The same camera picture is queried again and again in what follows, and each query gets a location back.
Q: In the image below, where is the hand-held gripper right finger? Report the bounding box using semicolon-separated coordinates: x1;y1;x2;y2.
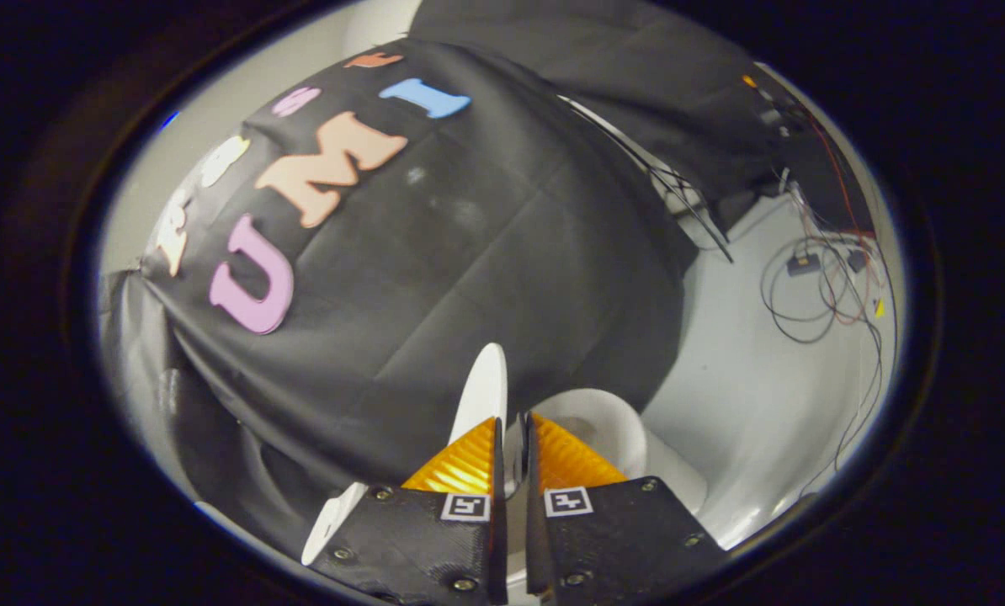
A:
524;412;731;603

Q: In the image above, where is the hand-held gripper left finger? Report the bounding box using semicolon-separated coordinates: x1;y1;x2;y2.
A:
309;417;509;606

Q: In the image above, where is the black backdrop cloth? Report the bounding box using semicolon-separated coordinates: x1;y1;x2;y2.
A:
98;269;339;558
139;38;699;499
408;0;806;232

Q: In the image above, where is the black tripod stand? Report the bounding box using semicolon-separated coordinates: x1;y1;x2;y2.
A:
563;94;735;264

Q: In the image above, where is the tangle of cables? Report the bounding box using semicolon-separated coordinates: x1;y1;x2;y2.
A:
759;164;901;499

